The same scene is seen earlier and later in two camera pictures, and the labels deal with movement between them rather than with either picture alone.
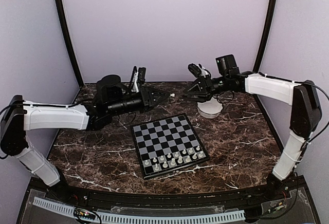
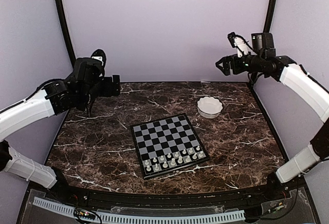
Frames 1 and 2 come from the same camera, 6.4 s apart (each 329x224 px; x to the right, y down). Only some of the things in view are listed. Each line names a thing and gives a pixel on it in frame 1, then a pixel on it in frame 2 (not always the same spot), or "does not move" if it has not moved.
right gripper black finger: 199,88 → 224,63
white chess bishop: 165,165 does not move
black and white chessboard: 165,145 does not move
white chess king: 180,161 does not move
